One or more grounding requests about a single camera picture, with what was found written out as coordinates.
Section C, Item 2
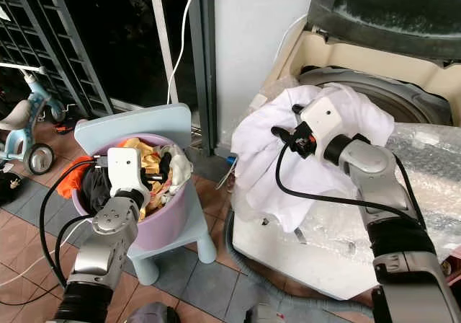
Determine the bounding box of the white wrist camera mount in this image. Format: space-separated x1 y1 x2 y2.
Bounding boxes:
299 95 348 158
106 147 152 203

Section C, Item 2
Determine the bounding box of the yellow garment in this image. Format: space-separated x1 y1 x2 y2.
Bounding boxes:
119 137 166 176

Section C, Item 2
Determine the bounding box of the dark metal grille gate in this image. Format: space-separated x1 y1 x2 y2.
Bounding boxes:
0 0 105 118

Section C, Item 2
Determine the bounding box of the grey robot left leg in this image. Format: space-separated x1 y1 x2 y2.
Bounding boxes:
126 301 181 323

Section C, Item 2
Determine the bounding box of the white floor cable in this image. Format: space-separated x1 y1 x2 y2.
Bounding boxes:
0 218 87 288

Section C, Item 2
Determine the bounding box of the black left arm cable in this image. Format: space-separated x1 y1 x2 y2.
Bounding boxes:
40 157 109 291

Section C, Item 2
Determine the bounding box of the light blue plastic stool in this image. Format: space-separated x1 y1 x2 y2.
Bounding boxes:
73 101 217 286

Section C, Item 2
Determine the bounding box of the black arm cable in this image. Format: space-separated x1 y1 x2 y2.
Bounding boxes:
274 144 429 226
40 157 109 291

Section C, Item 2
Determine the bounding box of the white grey garment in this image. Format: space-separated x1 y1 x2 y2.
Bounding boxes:
160 144 194 194

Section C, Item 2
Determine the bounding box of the black shoe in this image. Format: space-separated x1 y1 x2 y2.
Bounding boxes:
0 170 24 208

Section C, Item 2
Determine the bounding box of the dark grey door post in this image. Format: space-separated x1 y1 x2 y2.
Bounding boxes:
186 0 218 155

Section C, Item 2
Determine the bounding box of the grey transparent washer lid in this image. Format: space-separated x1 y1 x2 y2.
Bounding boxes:
306 0 461 61

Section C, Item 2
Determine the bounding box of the blue plastic hanger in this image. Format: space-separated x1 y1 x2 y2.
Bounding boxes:
215 152 237 190

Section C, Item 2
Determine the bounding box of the grey robot right leg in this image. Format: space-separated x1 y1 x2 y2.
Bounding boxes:
245 305 289 323

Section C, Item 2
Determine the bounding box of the orange garment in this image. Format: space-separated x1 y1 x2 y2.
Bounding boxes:
56 157 91 199

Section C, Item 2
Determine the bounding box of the grey robot leg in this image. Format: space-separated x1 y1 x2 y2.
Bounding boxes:
245 305 289 323
126 301 181 323

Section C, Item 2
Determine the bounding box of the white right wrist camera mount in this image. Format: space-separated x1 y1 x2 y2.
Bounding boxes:
299 95 348 158

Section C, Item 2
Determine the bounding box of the purple plastic laundry basket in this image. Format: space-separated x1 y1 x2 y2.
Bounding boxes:
71 133 192 252

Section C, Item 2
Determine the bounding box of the light blue kids tricycle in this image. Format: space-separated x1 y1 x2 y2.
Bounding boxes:
0 60 69 176

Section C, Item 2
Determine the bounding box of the white cloth garment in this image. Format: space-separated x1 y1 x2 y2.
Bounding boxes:
229 84 397 235

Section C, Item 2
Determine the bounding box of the white hanging cable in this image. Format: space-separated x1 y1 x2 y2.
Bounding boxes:
166 0 200 105

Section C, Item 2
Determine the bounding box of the white door frame bar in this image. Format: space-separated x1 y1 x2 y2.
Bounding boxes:
147 0 174 102

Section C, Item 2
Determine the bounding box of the white top-load washing machine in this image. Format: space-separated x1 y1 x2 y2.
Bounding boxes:
229 0 461 302

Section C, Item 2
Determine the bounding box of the black garment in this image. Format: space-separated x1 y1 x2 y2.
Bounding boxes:
81 166 116 216

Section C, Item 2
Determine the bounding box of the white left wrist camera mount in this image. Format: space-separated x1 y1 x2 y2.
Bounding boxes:
106 147 152 203

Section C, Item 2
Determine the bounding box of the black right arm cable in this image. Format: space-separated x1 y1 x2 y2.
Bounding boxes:
274 144 429 226

